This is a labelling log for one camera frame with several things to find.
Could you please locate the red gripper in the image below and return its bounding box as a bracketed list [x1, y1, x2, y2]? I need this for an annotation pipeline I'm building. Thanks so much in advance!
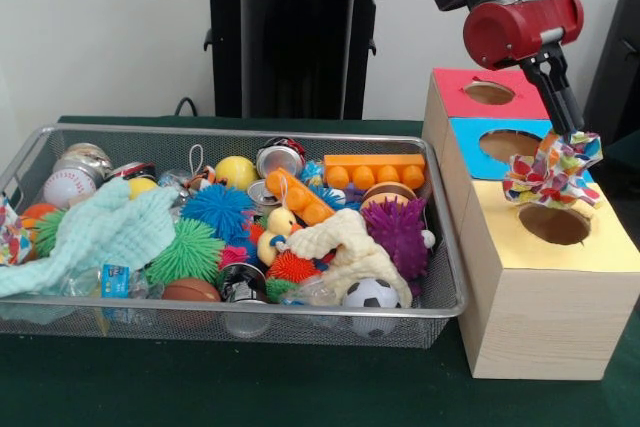
[462, 0, 586, 134]

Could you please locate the colourful patterned cloth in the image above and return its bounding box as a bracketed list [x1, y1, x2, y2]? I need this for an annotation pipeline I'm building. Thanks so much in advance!
[502, 129, 605, 211]

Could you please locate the wooden box with three holes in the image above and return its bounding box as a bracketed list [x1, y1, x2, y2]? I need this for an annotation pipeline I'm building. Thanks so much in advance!
[422, 66, 640, 381]

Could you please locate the silver mesh bin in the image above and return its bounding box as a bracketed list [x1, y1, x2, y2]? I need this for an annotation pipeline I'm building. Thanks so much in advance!
[0, 122, 470, 351]

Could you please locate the black upright panel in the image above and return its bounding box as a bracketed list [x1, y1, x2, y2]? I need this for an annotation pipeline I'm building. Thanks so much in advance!
[579, 0, 640, 151]

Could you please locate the long orange toy brick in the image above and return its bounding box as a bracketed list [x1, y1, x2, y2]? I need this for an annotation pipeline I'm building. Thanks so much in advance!
[322, 152, 427, 191]

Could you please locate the purple spiky toy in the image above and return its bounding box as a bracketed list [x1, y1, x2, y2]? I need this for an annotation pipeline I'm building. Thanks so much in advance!
[360, 195, 437, 282]

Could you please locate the cream yellow cloth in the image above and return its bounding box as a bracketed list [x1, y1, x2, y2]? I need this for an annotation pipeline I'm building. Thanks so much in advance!
[288, 206, 414, 309]

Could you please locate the small soccer ball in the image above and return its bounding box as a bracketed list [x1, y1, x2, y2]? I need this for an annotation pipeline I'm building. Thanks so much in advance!
[341, 276, 403, 309]

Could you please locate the short orange toy brick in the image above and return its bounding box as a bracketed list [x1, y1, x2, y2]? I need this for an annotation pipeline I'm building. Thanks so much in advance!
[264, 167, 337, 226]

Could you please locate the yellow ball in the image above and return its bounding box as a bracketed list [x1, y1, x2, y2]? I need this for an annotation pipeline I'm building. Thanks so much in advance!
[214, 155, 260, 192]

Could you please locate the blue spiky ball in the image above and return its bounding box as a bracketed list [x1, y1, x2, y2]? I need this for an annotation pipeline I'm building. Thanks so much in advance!
[179, 183, 257, 231]

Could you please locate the green spiky ball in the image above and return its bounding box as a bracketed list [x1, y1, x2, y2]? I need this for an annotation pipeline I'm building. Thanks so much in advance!
[144, 219, 226, 286]

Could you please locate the mint green cloth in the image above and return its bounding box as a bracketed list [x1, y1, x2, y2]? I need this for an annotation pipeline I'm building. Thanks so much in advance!
[0, 177, 181, 298]

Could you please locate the white baseball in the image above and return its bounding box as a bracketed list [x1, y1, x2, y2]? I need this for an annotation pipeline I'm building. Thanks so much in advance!
[42, 168, 97, 211]

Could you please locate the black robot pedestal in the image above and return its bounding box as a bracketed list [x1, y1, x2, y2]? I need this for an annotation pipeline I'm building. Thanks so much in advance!
[193, 0, 401, 121]

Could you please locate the black cable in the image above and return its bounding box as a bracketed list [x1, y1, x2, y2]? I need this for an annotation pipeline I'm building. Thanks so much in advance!
[173, 95, 201, 117]

